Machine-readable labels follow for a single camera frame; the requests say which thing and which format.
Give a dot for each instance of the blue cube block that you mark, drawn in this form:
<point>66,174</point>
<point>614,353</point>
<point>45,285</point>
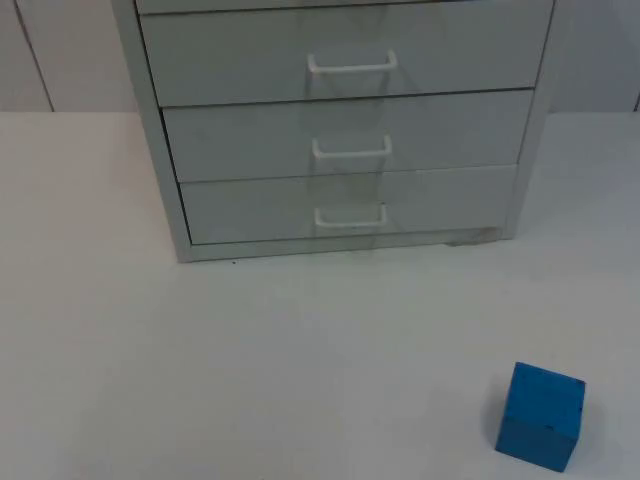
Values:
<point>542,415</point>

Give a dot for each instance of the grey chest of drawers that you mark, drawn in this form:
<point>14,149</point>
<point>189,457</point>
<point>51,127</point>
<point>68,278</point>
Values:
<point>240,135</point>

